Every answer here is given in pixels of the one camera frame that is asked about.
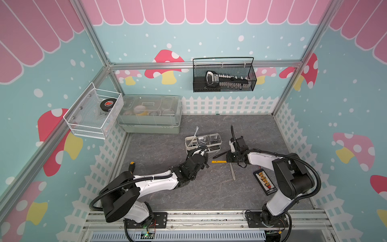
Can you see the beige toothbrush holder rack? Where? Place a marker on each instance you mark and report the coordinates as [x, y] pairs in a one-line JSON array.
[[212, 142]]

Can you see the beige toothbrush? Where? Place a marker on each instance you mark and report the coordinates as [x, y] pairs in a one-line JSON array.
[[195, 134]]

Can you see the black red tape roll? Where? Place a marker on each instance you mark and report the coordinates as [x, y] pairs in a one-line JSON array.
[[108, 104]]

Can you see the grey toothbrush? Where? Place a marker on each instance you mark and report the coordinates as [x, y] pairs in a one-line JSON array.
[[232, 172]]

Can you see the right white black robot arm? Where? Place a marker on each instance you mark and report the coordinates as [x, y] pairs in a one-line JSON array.
[[296, 179]]

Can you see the yellow black screwdriver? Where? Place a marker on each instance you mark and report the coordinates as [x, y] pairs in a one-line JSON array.
[[132, 167]]

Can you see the socket bit set holder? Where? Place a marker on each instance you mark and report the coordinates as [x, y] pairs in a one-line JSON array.
[[215, 80]]

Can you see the white wire wall basket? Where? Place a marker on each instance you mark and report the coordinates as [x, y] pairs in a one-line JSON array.
[[85, 117]]

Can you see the black toothbrush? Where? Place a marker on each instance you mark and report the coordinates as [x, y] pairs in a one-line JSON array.
[[219, 155]]

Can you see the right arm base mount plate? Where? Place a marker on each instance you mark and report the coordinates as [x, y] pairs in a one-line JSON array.
[[259, 219]]

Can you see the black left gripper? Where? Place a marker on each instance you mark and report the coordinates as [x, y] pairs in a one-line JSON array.
[[206, 158]]

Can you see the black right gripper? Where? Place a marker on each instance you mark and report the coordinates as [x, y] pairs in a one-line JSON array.
[[228, 157]]

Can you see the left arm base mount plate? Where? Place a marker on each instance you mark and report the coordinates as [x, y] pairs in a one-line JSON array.
[[157, 220]]

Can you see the green storage box clear lid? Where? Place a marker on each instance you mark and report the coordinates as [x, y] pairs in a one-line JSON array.
[[156, 114]]

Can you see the black wire wall basket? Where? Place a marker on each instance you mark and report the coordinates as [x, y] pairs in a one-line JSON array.
[[223, 74]]

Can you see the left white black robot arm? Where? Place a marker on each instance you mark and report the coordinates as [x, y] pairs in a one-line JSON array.
[[119, 199]]

